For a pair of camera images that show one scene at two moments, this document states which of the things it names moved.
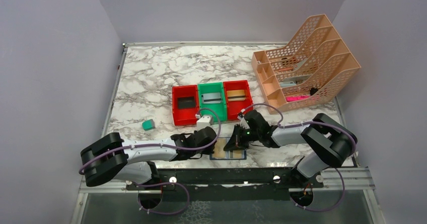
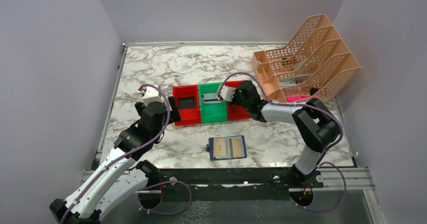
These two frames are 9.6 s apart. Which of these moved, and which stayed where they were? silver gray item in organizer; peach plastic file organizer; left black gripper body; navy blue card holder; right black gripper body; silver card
Moved: right black gripper body; left black gripper body
Stayed: silver gray item in organizer; peach plastic file organizer; silver card; navy blue card holder
